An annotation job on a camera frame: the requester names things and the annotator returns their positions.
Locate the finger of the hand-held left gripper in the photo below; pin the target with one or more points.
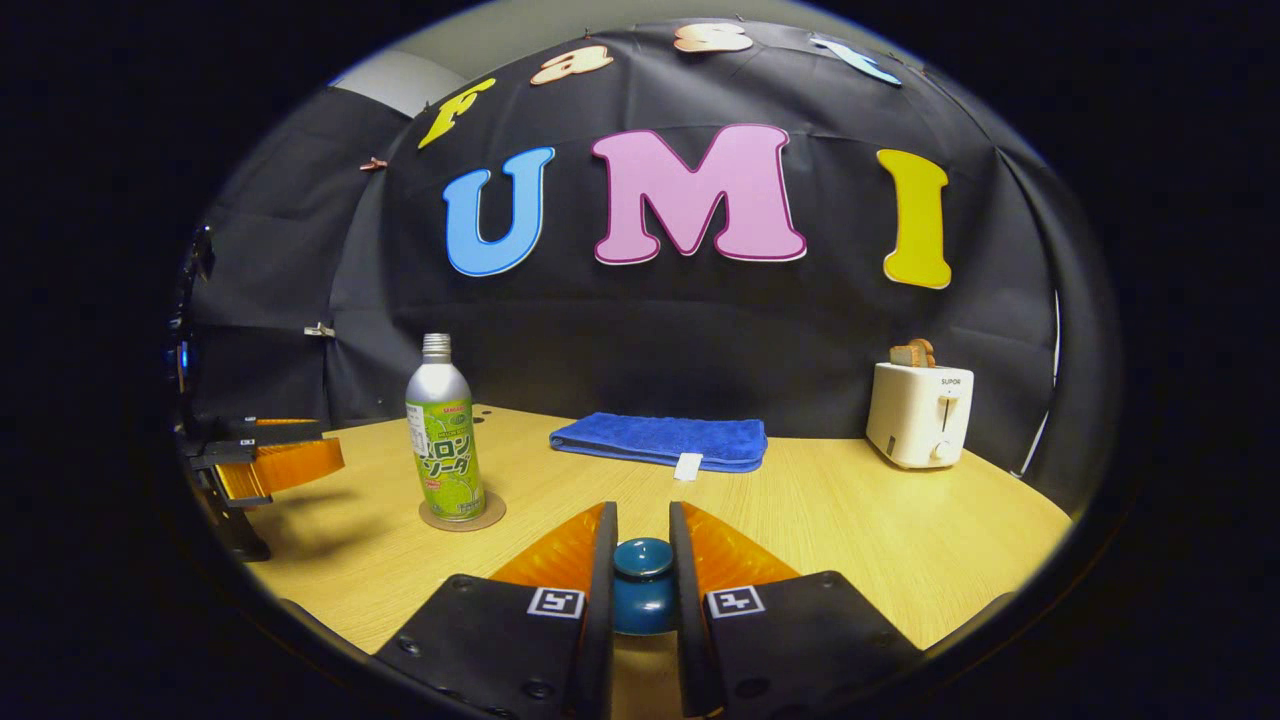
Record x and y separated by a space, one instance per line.
290 431
290 465

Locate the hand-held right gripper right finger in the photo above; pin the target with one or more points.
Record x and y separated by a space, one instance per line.
690 650

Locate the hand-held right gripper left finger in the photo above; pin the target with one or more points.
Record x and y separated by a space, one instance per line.
597 650

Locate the teal teacup lid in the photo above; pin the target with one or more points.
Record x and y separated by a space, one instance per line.
643 590

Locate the silver green-label water bottle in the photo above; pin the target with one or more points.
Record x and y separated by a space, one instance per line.
445 440

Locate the round brown coaster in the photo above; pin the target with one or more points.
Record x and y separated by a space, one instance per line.
494 518

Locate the silver metal clip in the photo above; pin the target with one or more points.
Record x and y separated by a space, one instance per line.
320 329

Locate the folded blue towel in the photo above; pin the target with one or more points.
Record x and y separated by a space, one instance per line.
660 438

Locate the white toaster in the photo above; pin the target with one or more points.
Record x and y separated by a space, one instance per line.
920 415

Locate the brown toast slice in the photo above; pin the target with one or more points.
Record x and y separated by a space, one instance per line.
904 356
927 351

